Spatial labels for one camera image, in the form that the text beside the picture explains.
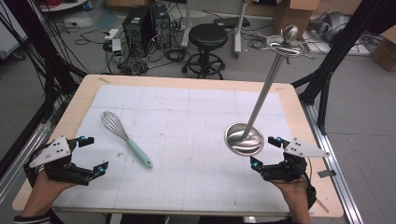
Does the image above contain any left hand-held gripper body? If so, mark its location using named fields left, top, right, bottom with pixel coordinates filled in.
left=23, top=135, right=95, bottom=187

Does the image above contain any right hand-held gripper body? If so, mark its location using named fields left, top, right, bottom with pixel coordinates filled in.
left=260, top=137, right=332, bottom=183

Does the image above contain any metal utensil stand with hooks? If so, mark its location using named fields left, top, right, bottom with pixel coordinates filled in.
left=223, top=24, right=316, bottom=158

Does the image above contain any whisk with mint green handle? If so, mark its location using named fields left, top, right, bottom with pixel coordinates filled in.
left=99, top=110, right=154, bottom=170

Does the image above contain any person's right hand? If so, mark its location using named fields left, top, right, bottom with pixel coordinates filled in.
left=270, top=178, right=312, bottom=217

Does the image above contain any person's left hand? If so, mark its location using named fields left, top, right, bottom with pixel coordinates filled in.
left=20, top=170, right=78, bottom=218

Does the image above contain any grey tape piece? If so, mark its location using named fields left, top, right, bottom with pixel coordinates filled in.
left=317, top=169, right=338, bottom=179

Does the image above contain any white grid mat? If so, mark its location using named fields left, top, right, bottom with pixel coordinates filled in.
left=51, top=84, right=315, bottom=215

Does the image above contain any white box with green light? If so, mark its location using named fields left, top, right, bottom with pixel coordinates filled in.
left=110, top=38, right=125, bottom=63

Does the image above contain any white power strip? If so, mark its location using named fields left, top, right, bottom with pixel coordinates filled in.
left=104, top=28, right=120, bottom=42

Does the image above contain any white stand leg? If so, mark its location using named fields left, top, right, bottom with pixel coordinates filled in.
left=180, top=0, right=193, bottom=49
left=233, top=0, right=249, bottom=59

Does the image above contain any large black computer tower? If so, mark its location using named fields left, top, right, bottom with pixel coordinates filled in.
left=121, top=5, right=156, bottom=59

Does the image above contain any black round stool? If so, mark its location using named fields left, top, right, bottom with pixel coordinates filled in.
left=181, top=22, right=231, bottom=81

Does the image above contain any cardboard box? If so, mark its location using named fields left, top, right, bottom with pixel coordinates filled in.
left=272, top=0, right=320, bottom=40
left=369, top=25, right=396, bottom=73

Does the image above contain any flat black device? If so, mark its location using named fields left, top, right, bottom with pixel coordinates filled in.
left=213, top=15, right=251, bottom=29

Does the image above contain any white round table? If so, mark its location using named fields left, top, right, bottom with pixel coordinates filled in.
left=38, top=0, right=89, bottom=13

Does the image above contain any slim black computer tower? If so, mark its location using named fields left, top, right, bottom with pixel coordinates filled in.
left=150, top=4, right=173, bottom=49

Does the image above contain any aluminium rail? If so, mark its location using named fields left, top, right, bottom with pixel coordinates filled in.
left=0, top=102, right=61, bottom=203
left=300, top=100, right=364, bottom=224

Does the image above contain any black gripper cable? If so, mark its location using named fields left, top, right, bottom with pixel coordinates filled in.
left=301, top=157, right=318, bottom=210

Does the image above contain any black frame post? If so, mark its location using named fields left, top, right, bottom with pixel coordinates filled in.
left=4, top=0, right=89, bottom=117
left=291, top=0, right=396, bottom=135

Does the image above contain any black floor cable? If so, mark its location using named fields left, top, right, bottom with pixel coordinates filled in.
left=74, top=29, right=110, bottom=47

